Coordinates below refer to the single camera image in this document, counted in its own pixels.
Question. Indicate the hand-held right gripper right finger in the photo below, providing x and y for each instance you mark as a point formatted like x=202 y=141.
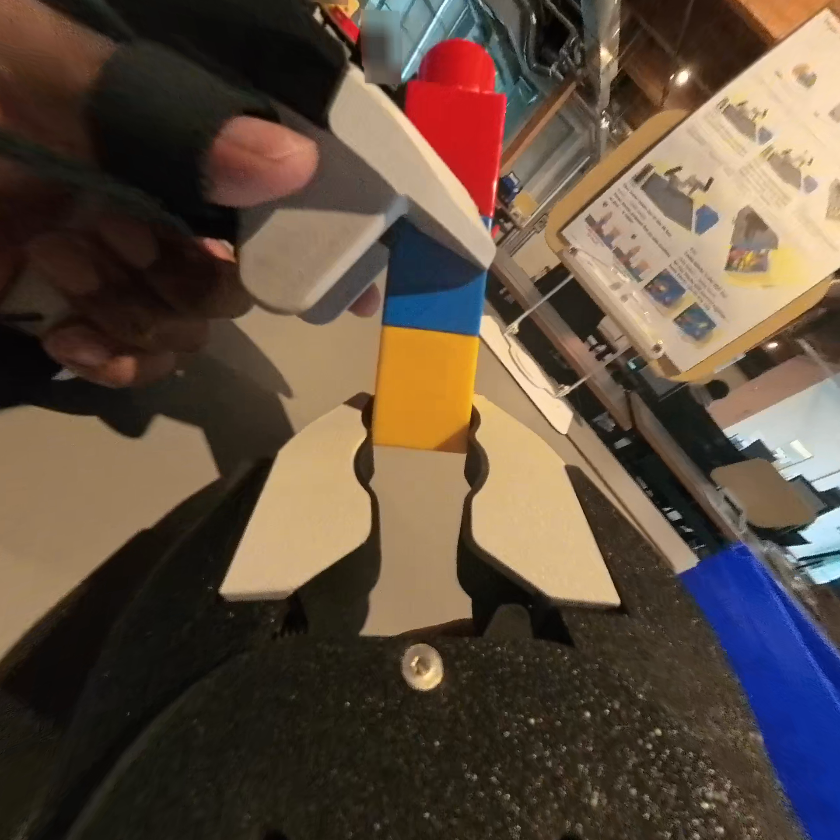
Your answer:
x=544 y=525

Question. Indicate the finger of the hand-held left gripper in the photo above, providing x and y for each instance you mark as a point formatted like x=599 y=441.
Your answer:
x=315 y=262
x=407 y=164

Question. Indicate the white clipboard stand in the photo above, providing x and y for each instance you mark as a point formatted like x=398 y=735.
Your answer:
x=610 y=275

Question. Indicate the long brown workbench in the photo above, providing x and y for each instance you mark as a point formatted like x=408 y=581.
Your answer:
x=676 y=472
x=558 y=308

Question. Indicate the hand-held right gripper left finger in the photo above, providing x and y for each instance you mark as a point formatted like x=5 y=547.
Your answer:
x=295 y=525

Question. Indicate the yellow mega block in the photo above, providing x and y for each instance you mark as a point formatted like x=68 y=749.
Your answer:
x=426 y=387

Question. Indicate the wooden clipboard with instruction sheet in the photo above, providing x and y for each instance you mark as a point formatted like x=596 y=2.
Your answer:
x=722 y=197

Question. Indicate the red mega block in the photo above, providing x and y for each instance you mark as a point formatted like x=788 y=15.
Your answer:
x=459 y=144

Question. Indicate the large blue plastic bin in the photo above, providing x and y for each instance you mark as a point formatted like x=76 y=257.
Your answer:
x=774 y=643

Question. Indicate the white desk mat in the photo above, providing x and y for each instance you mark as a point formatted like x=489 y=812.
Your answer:
x=525 y=374

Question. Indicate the blue mega block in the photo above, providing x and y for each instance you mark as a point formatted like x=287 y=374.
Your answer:
x=433 y=302

